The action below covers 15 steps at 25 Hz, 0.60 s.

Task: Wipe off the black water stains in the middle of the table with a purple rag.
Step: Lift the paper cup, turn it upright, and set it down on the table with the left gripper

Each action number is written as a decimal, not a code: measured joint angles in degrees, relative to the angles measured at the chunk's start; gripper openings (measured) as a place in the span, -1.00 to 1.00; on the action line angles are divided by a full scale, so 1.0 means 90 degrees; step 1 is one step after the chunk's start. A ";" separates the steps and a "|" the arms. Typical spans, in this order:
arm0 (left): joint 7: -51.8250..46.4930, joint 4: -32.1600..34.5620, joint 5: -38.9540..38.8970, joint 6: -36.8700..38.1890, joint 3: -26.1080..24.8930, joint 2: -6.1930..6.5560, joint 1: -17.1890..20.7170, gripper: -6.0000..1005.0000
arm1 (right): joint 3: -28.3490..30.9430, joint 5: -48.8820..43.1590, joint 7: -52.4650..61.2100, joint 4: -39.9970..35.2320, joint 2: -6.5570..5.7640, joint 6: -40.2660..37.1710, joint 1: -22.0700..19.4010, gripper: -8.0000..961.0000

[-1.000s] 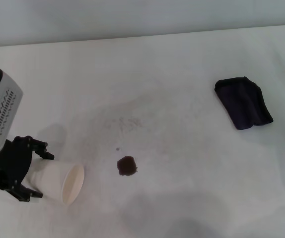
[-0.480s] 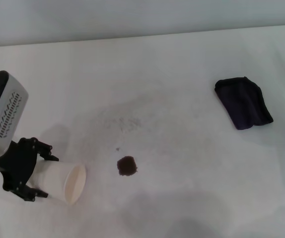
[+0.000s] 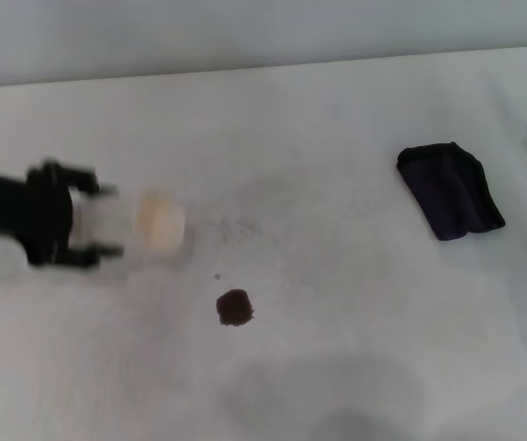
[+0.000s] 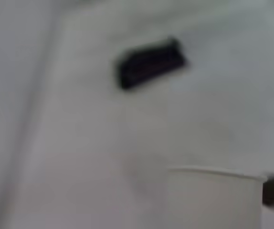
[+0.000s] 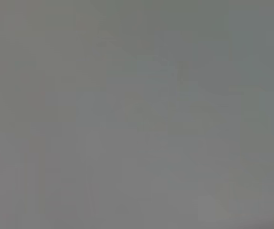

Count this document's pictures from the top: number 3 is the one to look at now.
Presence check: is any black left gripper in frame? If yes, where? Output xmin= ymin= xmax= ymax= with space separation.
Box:
xmin=0 ymin=159 xmax=125 ymax=269

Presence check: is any white paper cup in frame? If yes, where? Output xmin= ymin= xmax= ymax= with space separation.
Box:
xmin=73 ymin=187 xmax=187 ymax=264

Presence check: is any dark purple rag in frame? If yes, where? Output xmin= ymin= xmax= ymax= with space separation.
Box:
xmin=395 ymin=141 xmax=507 ymax=242

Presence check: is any dark brown liquid stain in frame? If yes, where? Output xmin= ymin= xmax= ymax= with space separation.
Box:
xmin=215 ymin=288 xmax=258 ymax=329

